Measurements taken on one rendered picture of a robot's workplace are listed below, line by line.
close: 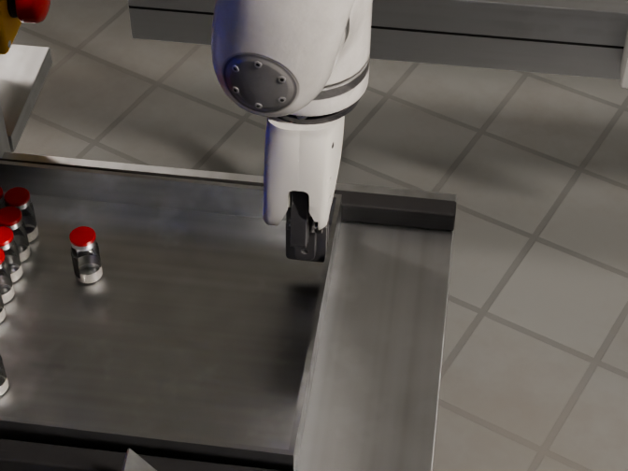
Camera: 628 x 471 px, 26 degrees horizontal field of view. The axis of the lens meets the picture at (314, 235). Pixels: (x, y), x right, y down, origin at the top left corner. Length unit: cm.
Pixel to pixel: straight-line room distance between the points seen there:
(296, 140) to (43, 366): 27
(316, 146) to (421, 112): 166
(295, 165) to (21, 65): 44
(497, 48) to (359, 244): 91
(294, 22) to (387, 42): 122
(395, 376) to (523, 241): 135
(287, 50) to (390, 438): 33
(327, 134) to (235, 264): 21
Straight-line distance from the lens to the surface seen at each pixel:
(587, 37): 199
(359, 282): 110
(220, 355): 105
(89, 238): 108
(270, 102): 83
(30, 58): 133
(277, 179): 96
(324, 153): 95
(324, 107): 92
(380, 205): 113
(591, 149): 257
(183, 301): 108
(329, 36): 80
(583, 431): 213
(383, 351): 105
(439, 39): 199
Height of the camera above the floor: 169
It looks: 46 degrees down
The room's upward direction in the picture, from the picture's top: straight up
